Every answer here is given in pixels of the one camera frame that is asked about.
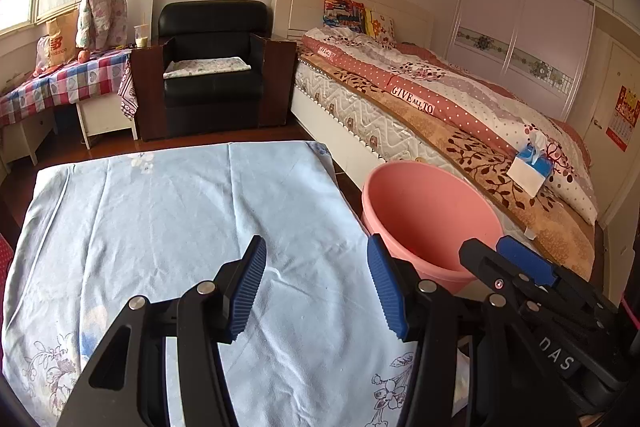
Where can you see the checkered tablecloth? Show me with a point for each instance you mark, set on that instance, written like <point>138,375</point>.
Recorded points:
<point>75,79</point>

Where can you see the pink plastic bucket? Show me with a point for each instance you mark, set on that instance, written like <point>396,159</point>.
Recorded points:
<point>425,217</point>

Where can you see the colourful printed pillow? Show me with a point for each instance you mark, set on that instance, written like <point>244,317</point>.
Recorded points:
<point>345,14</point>

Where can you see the black leather armchair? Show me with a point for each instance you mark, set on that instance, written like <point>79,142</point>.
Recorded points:
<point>210,87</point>

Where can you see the red polka-dot cushion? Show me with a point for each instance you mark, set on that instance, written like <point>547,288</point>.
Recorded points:
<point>6,249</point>

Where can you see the white bed frame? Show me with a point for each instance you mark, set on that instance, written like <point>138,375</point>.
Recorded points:
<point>305,2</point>

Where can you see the white sliding-door wardrobe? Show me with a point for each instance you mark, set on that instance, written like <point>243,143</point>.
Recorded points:
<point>550,32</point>

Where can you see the brown paper bag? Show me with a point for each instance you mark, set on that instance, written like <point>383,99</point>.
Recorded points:
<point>60,42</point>

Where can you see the quilted mattress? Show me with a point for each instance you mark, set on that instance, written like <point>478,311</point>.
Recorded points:
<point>350,107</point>

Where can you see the light blue floral tablecloth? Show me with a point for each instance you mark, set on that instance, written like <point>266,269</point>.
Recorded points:
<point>175,217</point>

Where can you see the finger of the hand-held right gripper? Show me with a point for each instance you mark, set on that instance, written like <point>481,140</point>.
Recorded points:
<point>525,259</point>
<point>480,257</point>

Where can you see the white desk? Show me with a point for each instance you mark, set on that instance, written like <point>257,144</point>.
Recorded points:
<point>105,112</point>

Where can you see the pale floral seat cushion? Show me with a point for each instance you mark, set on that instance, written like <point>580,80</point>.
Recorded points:
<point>205,67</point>

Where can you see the orange fruit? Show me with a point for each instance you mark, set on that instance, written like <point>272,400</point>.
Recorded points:
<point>83,56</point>

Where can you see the blue white tissue pack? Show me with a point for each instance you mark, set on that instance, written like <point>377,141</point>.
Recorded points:
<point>525,172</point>

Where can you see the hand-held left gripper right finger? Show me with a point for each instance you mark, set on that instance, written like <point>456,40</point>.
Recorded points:
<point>387,287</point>

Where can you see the clear drink cup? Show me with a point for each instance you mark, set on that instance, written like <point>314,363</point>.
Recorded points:
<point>141,38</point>

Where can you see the red wall calendar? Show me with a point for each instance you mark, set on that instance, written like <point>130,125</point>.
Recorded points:
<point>622,117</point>

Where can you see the clear plastic bag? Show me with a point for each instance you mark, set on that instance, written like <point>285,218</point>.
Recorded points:
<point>41,57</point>

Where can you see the brown leaf-print blanket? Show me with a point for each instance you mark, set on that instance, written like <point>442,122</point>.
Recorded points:
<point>450,144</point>

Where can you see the yellow floral pillow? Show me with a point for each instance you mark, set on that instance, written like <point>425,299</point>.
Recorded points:
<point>382,27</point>

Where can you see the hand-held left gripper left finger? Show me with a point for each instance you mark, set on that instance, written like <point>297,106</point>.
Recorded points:
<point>247,287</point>

